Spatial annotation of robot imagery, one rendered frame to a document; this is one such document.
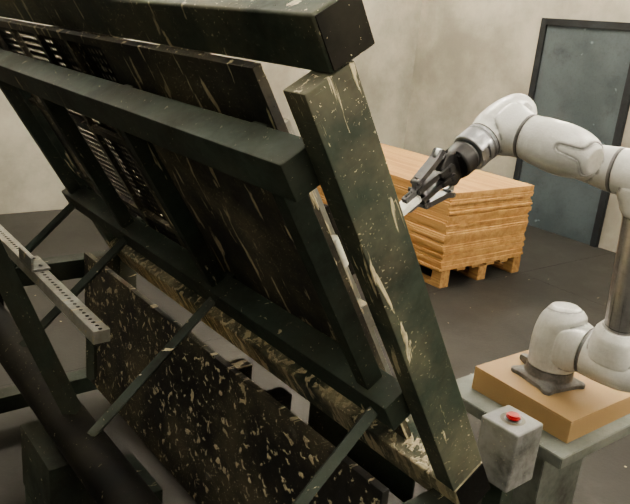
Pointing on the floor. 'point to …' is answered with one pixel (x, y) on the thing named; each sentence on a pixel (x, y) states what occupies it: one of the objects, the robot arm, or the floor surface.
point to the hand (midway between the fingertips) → (405, 206)
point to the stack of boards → (463, 221)
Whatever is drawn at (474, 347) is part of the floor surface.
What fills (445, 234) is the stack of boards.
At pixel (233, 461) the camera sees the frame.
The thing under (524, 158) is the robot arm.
